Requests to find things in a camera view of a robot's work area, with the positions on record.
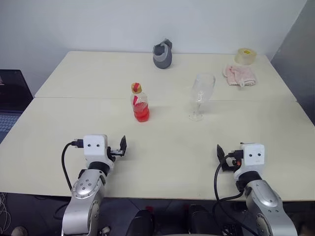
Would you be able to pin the red liquid plastic bottle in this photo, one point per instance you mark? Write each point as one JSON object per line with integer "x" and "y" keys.
{"x": 141, "y": 113}

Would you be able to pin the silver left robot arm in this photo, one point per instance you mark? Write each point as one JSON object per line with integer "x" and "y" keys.
{"x": 83, "y": 196}

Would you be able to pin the pink cloth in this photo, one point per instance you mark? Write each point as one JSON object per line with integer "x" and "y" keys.
{"x": 240, "y": 75}

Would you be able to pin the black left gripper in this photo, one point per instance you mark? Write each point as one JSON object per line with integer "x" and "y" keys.
{"x": 115, "y": 153}

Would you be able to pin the clear tape roll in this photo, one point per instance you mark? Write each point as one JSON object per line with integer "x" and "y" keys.
{"x": 244, "y": 57}

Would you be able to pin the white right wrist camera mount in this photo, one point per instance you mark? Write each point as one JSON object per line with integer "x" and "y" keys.
{"x": 256, "y": 152}

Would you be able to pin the black laptop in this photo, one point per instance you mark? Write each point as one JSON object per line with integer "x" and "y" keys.
{"x": 12, "y": 98}

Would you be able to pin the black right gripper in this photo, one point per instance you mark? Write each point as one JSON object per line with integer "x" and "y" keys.
{"x": 231, "y": 159}

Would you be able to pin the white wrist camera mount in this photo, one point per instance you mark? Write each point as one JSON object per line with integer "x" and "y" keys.
{"x": 256, "y": 152}
{"x": 94, "y": 152}

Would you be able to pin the dark rounded shape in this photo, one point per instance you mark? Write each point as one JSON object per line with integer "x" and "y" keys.
{"x": 201, "y": 221}
{"x": 141, "y": 222}

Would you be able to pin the brown round object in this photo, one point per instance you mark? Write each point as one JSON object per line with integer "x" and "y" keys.
{"x": 19, "y": 231}

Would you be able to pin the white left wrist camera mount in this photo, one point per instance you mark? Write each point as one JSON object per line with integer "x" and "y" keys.
{"x": 94, "y": 152}

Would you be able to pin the clear wine glass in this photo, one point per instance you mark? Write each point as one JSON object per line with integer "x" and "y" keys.
{"x": 201, "y": 86}

